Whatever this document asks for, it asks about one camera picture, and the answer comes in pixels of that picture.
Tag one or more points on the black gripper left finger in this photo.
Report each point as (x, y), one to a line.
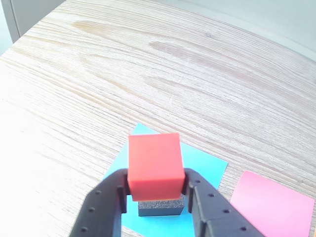
(98, 212)

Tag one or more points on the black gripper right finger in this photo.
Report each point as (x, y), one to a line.
(217, 217)

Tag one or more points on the small black foam block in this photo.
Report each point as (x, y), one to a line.
(160, 208)

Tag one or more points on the red cube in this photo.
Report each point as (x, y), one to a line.
(155, 165)

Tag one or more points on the blue paper sheet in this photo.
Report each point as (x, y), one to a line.
(205, 168)

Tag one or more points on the pink paper sheet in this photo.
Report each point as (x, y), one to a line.
(271, 207)

